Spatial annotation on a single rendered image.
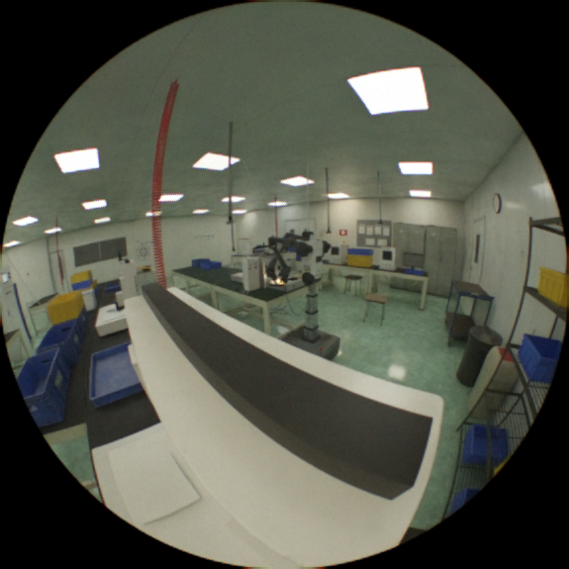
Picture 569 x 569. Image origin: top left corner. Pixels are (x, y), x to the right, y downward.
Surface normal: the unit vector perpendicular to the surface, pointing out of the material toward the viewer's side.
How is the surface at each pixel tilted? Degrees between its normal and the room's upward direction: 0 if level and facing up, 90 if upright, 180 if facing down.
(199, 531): 0
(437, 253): 90
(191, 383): 0
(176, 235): 90
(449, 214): 90
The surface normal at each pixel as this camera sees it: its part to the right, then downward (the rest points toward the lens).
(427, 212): -0.66, 0.21
